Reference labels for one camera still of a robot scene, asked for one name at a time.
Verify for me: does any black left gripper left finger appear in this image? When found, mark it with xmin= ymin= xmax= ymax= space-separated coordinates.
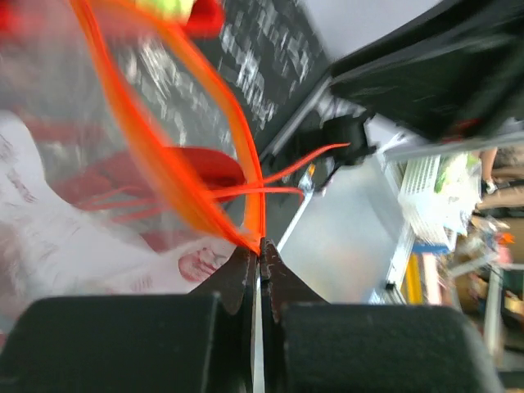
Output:
xmin=1 ymin=248 xmax=256 ymax=392

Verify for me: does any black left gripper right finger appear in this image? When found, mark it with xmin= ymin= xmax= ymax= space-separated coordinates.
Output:
xmin=260 ymin=241 xmax=504 ymax=392

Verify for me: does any red toy lobster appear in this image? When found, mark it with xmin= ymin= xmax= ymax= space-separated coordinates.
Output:
xmin=0 ymin=0 xmax=351 ymax=246

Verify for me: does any clear orange-zip bag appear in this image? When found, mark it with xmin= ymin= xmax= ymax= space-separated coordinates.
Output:
xmin=1 ymin=1 xmax=261 ymax=332

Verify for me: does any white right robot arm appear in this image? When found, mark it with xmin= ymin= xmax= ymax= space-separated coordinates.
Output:
xmin=330 ymin=1 xmax=523 ymax=160

